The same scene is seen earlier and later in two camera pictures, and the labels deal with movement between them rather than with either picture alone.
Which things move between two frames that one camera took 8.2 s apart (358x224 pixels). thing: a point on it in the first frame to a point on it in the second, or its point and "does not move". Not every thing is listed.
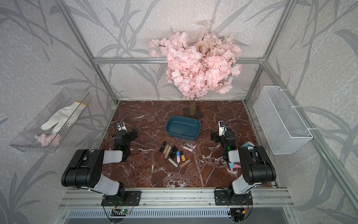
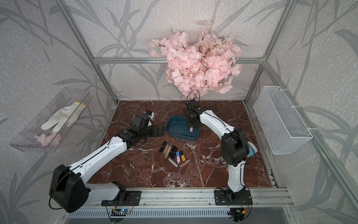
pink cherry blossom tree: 199,63 does not move
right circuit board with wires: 237,214 does not move
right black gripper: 216,136 to 188,123
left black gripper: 132,136 to 155,130
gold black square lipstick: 182,156 does not move
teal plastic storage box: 183,127 does not move
